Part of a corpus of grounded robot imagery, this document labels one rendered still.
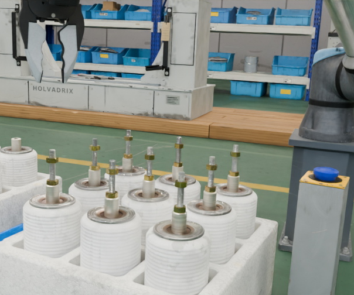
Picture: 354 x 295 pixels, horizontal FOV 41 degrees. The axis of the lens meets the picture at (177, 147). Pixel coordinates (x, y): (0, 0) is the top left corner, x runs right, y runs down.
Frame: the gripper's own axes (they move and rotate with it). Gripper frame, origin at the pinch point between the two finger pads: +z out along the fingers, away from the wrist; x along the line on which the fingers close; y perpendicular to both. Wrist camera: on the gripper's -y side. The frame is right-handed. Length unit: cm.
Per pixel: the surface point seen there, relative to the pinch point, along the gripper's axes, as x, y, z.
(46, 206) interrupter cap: 1.8, -2.5, 20.8
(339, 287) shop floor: -62, -6, 46
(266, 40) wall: -535, 652, -23
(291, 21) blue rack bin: -326, 337, -36
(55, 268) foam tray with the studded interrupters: 1.8, -9.5, 28.3
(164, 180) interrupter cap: -23.0, 5.5, 21.0
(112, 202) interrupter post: -6.9, -9.8, 18.7
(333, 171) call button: -40.0, -21.7, 13.3
